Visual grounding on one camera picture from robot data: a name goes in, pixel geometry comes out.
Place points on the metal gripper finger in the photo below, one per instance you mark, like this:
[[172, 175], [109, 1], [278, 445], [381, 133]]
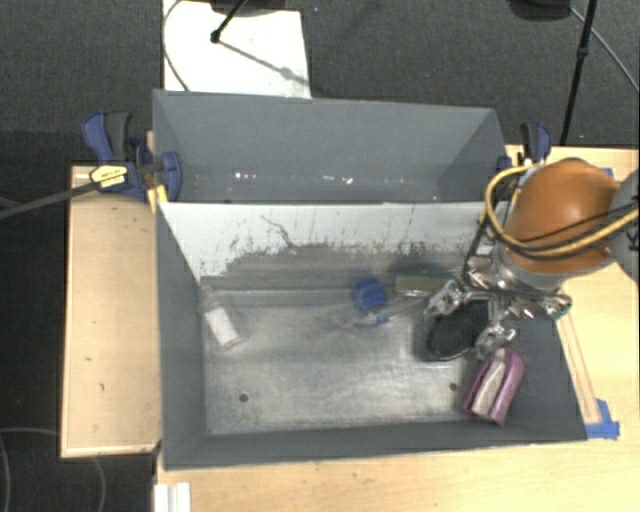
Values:
[[495, 341], [446, 299]]

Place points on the green and yellow sponge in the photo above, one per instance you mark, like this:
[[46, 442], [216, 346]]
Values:
[[420, 282]]

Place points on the black round object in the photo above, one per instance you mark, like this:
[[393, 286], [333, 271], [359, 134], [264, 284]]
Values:
[[452, 336]]

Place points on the purple and white roll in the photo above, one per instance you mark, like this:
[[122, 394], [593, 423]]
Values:
[[495, 387]]

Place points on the grey metal bin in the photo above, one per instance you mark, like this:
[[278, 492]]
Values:
[[320, 380]]

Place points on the pale wood board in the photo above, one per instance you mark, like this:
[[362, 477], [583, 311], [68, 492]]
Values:
[[110, 320]]

